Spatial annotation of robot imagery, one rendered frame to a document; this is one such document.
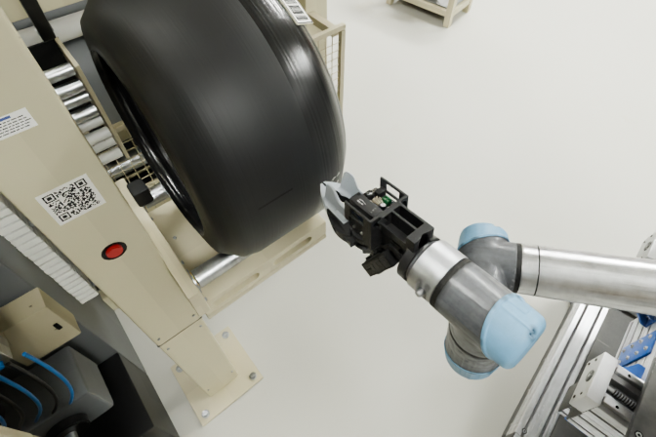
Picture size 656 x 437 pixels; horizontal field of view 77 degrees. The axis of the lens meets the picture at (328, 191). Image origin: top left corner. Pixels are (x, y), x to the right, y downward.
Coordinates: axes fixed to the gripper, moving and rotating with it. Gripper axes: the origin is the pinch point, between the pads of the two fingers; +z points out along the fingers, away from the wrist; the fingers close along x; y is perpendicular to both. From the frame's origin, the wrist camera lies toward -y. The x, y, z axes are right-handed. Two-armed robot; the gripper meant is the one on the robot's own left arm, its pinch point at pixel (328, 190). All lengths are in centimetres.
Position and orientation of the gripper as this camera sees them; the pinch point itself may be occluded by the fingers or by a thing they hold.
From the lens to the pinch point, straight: 66.6
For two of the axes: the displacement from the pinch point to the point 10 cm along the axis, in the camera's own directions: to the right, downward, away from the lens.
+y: -0.8, -6.9, -7.2
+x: -7.7, 5.0, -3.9
